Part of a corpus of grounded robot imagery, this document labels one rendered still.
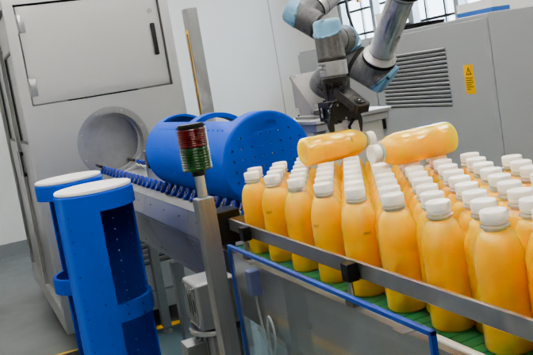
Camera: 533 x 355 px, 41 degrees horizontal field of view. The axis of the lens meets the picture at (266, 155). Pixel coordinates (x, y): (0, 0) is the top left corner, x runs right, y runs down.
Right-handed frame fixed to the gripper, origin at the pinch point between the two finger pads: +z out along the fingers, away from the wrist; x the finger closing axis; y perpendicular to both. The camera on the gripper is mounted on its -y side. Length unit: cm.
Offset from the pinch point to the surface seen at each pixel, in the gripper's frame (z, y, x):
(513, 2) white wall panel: -40, 189, -240
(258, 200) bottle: 6.3, -3.7, 29.7
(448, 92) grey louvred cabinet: 2, 136, -140
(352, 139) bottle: -4.8, -12.7, 5.9
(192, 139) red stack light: -13, -23, 50
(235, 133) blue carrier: -8.5, 24.3, 22.0
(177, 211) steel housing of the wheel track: 21, 88, 25
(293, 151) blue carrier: 0.1, 24.3, 4.7
